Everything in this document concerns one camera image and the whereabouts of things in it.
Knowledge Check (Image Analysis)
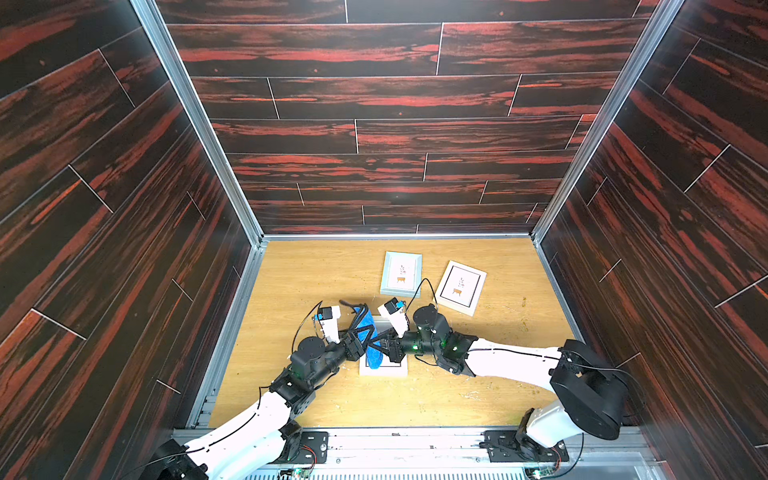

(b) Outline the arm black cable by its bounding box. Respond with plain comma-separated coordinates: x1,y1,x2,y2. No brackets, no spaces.
113,299,325,480
405,277,637,480

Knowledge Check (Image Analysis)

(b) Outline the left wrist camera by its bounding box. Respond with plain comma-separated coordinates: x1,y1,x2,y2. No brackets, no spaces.
315,305,341,343

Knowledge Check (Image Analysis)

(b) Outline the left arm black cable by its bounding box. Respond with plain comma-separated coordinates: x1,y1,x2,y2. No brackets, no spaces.
113,299,325,480

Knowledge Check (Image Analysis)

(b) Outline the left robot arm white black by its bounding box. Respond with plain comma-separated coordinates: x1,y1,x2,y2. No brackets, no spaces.
140,327,372,479

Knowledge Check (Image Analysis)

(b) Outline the blue microfiber cloth black trim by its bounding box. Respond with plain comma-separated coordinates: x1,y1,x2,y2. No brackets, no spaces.
340,300,383,370

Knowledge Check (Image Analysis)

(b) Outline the aluminium front rail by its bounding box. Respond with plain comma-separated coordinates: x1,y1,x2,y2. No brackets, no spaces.
239,426,665,479

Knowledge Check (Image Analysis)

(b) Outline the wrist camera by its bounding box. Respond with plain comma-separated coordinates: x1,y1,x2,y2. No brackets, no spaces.
315,305,341,343
378,297,409,338

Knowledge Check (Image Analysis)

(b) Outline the white picture frame deer print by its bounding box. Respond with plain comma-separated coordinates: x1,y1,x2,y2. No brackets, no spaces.
436,261,487,316

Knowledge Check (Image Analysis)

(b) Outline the grey-green picture frame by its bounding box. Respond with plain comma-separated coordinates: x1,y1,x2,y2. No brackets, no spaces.
380,251,422,298

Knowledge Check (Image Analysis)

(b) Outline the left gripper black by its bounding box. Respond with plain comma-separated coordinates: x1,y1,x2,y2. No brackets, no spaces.
305,324,371,390

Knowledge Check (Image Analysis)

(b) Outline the white picture frame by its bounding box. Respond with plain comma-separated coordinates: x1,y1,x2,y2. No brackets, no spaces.
359,316,408,378

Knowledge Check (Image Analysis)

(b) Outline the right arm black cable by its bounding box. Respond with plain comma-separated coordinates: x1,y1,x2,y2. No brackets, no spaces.
405,277,637,480

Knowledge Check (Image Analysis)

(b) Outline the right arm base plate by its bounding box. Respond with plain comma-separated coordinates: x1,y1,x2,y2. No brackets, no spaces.
479,429,569,463

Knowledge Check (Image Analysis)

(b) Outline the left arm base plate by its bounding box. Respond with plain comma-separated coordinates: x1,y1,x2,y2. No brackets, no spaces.
276,430,329,466

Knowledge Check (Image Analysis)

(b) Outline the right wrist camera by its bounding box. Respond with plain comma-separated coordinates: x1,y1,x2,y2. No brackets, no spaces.
378,297,409,338

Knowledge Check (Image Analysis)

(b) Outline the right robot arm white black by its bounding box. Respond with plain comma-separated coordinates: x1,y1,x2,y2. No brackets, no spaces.
373,298,628,451

